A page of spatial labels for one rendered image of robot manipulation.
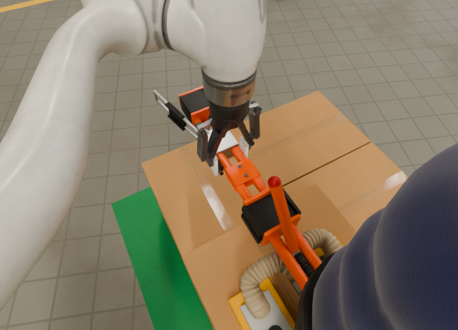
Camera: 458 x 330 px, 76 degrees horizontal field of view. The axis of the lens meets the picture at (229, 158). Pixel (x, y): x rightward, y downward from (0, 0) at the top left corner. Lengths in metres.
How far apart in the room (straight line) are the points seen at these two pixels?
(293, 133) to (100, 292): 1.26
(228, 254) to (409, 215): 0.55
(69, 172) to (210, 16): 0.25
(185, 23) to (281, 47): 2.52
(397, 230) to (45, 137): 0.25
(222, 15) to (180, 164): 1.00
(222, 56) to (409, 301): 0.34
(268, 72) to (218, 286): 2.14
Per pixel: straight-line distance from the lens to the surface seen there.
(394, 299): 0.21
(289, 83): 2.55
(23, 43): 3.50
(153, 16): 0.46
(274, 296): 0.69
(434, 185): 0.21
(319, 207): 0.80
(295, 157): 1.37
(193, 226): 1.19
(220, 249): 0.73
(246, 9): 0.40
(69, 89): 0.30
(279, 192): 0.52
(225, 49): 0.42
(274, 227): 0.58
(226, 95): 0.48
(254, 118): 0.61
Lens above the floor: 1.64
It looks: 55 degrees down
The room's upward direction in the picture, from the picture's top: straight up
